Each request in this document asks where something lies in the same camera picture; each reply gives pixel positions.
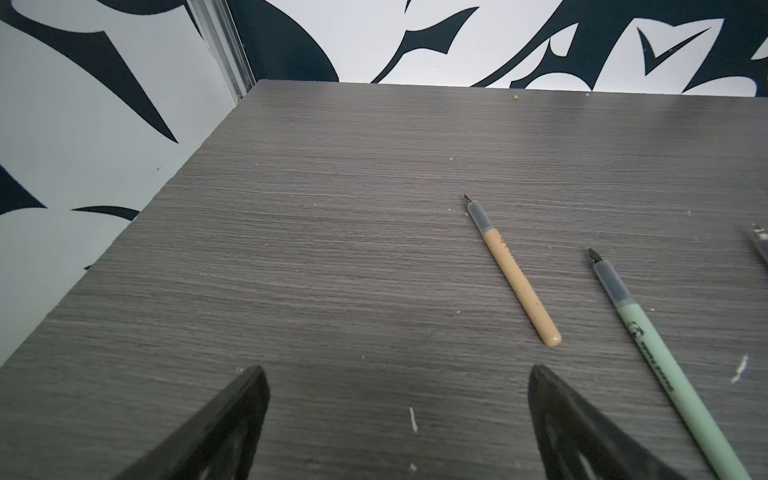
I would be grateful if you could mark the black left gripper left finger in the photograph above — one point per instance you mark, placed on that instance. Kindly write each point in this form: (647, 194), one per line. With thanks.
(218, 442)

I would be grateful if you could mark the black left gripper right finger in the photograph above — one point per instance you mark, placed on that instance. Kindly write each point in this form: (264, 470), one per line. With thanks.
(577, 441)

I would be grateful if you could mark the light green pen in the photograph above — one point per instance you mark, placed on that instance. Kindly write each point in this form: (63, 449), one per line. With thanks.
(698, 420)

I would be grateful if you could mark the tan pen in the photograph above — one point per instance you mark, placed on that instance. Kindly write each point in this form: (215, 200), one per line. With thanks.
(518, 282)

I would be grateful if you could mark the brown pen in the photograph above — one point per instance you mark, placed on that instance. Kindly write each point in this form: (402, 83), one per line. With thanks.
(758, 237)

